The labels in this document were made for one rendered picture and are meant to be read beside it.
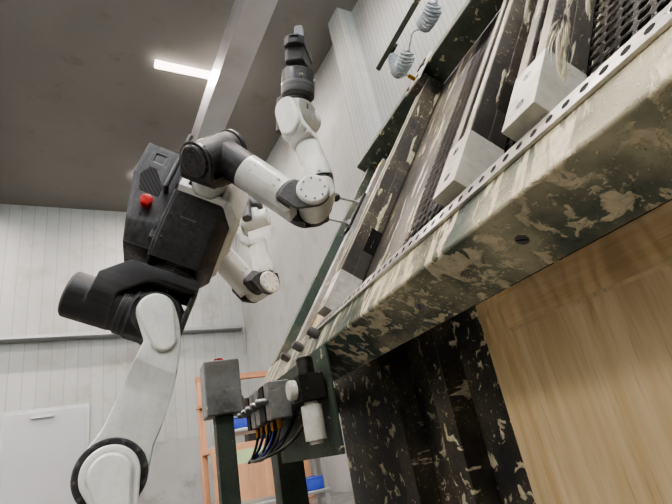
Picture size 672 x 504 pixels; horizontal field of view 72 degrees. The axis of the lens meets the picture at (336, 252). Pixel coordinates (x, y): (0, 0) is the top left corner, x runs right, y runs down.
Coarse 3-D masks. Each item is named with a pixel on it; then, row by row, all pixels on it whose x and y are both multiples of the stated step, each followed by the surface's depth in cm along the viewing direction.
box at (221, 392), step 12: (216, 360) 159; (228, 360) 161; (204, 372) 156; (216, 372) 158; (228, 372) 159; (204, 384) 155; (216, 384) 156; (228, 384) 157; (240, 384) 159; (204, 396) 156; (216, 396) 154; (228, 396) 156; (240, 396) 157; (204, 408) 156; (216, 408) 153; (228, 408) 154; (240, 408) 155; (204, 420) 160
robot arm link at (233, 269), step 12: (228, 252) 153; (228, 264) 152; (240, 264) 155; (228, 276) 153; (240, 276) 154; (252, 276) 154; (264, 276) 156; (276, 276) 160; (240, 288) 154; (252, 288) 154; (264, 288) 155; (276, 288) 158
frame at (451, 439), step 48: (432, 336) 104; (480, 336) 98; (336, 384) 169; (384, 384) 124; (432, 384) 104; (480, 384) 98; (384, 432) 137; (432, 432) 115; (480, 432) 98; (288, 480) 154; (384, 480) 137; (432, 480) 113; (480, 480) 93; (528, 480) 87
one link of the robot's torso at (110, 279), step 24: (120, 264) 112; (144, 264) 114; (72, 288) 107; (96, 288) 108; (120, 288) 110; (144, 288) 124; (168, 288) 123; (192, 288) 116; (72, 312) 107; (96, 312) 108; (120, 312) 109
